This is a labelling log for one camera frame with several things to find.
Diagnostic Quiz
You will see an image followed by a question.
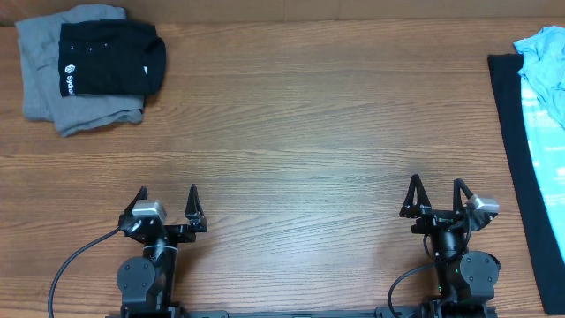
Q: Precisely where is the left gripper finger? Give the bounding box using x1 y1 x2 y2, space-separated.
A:
185 184 207 225
124 186 148 216

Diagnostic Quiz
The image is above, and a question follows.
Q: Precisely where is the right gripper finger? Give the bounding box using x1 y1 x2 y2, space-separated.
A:
453 178 473 212
399 174 432 218

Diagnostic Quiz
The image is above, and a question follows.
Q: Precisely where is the light blue printed t-shirt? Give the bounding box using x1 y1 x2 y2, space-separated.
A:
514 26 564 256

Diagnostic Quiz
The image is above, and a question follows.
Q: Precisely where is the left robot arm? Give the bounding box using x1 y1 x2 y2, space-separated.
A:
117 184 207 317

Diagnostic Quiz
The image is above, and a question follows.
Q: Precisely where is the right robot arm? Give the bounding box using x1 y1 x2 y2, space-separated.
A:
387 174 501 318

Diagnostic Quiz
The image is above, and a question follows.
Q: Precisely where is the black garment at right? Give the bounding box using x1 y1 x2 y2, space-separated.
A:
487 54 564 315

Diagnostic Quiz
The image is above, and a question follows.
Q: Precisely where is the black folded garment with logo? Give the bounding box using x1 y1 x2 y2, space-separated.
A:
58 19 167 97

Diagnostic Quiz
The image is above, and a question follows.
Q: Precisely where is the grey folded garment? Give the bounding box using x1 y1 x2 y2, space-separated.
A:
16 4 144 137

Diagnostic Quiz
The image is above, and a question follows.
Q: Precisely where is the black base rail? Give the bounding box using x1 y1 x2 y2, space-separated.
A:
106 306 498 318

